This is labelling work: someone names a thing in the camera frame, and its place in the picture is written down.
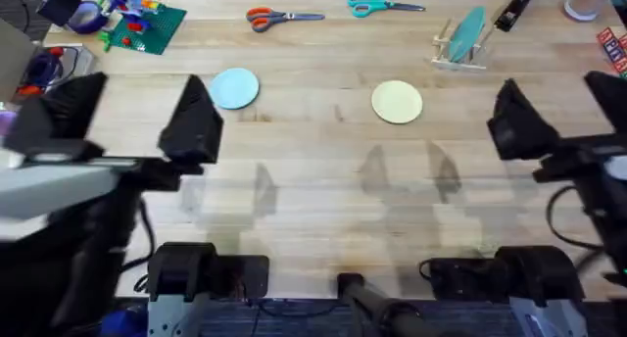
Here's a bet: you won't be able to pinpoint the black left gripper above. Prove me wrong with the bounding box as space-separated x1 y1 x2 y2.
4 72 224 194

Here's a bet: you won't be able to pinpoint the small wooden peg rack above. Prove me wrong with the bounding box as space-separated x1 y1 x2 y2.
430 18 494 72

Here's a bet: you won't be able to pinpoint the red letter blocks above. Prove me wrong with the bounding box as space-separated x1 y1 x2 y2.
595 26 627 78

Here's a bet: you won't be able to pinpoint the clear box with parts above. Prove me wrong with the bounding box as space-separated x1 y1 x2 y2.
13 43 97 99

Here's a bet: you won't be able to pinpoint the green board with toy blocks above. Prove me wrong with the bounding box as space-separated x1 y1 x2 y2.
95 0 188 57

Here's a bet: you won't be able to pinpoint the left wrist flat plate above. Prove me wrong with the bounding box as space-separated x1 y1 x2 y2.
0 148 141 221

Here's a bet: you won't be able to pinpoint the light blue plate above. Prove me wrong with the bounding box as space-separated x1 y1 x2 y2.
209 67 261 111

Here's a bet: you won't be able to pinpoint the purple tape roll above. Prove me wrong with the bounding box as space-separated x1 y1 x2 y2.
67 0 110 35

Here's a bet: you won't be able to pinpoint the black hand tool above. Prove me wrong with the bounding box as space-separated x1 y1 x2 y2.
493 0 538 33

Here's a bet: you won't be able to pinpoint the teal plate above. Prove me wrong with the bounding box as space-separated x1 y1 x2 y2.
448 5 487 64

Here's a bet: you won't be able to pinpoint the black box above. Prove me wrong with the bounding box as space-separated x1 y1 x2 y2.
35 0 83 27

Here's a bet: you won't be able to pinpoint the pale yellow plate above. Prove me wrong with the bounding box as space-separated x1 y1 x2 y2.
370 79 424 125

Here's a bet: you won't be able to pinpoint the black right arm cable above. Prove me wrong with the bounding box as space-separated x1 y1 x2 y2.
545 183 606 254

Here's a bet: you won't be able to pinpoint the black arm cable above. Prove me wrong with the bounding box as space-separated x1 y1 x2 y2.
545 183 606 254
120 198 157 294

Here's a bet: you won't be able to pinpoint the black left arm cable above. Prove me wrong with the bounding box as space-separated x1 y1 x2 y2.
120 198 157 294

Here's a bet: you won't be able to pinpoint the orange handled scissors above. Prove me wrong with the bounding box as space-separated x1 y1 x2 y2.
245 6 326 33

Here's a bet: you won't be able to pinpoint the teal handled scissors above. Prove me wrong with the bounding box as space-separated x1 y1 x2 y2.
347 0 426 19

